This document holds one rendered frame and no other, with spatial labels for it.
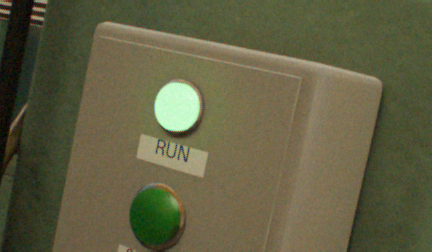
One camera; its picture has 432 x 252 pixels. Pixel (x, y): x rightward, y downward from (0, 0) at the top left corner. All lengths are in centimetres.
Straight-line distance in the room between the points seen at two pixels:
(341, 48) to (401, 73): 3
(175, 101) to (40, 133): 15
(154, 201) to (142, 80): 5
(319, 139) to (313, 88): 2
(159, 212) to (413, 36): 12
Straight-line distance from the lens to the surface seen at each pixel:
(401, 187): 34
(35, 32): 59
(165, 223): 31
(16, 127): 45
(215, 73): 30
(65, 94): 43
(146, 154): 32
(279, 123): 29
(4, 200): 51
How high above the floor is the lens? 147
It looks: 4 degrees down
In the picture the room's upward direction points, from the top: 12 degrees clockwise
